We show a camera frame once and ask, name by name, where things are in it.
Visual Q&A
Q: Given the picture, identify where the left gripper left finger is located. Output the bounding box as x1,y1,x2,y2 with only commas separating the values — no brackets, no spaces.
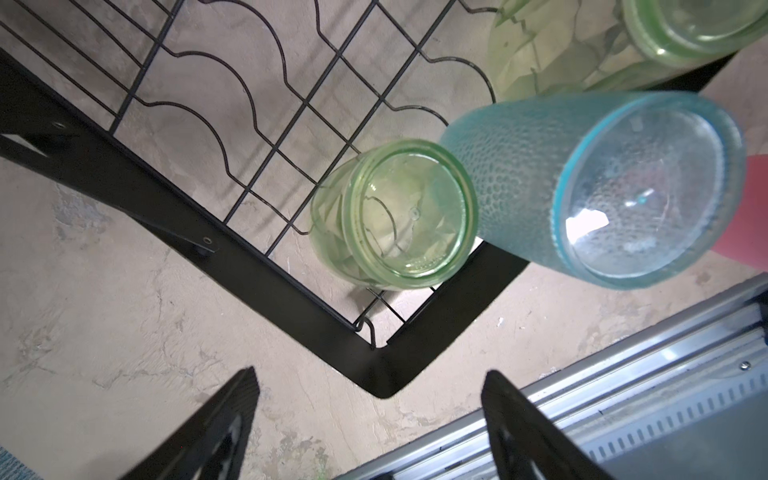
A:
123,366,260,479

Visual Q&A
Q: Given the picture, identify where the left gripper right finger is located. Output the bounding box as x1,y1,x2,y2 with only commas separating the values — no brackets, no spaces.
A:
481,370,611,479

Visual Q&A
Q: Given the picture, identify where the teal translucent cup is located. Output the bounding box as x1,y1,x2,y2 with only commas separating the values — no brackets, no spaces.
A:
440,91,746,290

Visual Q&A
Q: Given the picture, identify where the bright green translucent cup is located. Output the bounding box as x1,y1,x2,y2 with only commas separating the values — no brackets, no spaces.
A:
487,0,767,101

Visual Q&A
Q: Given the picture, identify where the opaque pink cup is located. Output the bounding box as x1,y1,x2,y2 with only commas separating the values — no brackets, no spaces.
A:
712,154,768,272

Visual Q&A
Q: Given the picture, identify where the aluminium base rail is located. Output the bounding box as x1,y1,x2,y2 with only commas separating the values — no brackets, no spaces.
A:
349,275,767,479

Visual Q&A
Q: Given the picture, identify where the black wire dish rack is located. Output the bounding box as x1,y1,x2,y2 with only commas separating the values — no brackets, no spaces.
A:
1,1,526,399

